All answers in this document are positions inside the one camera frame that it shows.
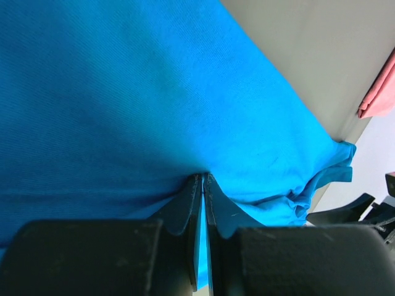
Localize folded pink t shirt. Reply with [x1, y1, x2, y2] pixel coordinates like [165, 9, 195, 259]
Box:
[357, 50, 394, 119]

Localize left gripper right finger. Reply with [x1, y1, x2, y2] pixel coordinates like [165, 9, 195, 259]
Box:
[203, 173, 263, 295]

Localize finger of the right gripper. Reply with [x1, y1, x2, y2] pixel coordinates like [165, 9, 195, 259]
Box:
[307, 193, 375, 226]

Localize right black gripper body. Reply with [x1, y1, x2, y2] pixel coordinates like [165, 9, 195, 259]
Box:
[362, 172, 394, 244]

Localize blue t shirt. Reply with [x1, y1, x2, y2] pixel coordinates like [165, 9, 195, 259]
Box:
[0, 0, 357, 290]

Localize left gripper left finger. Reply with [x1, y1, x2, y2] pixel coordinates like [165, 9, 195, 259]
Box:
[149, 175, 201, 291]

